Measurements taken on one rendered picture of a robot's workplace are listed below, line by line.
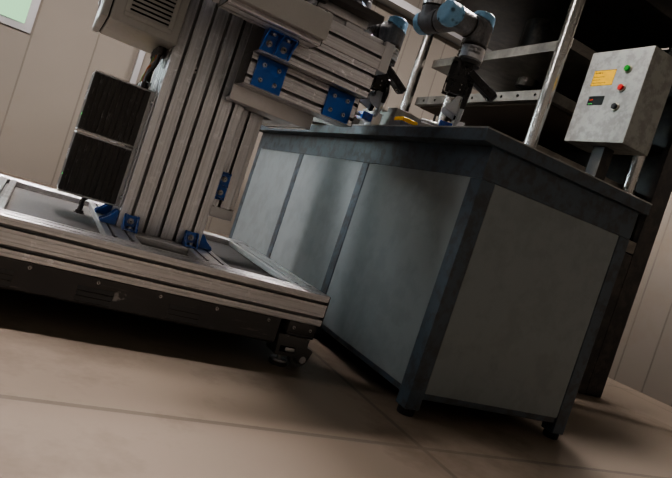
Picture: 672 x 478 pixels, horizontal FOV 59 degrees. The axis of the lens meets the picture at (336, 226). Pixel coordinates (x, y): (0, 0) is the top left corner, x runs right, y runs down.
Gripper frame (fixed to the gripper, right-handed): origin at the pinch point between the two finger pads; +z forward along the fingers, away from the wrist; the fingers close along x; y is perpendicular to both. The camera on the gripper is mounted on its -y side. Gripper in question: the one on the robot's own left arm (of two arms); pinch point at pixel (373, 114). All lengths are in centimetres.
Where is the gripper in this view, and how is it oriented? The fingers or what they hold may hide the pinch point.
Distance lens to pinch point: 219.6
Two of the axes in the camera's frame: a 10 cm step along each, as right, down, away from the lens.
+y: -8.5, -2.7, -4.5
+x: 4.2, 1.6, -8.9
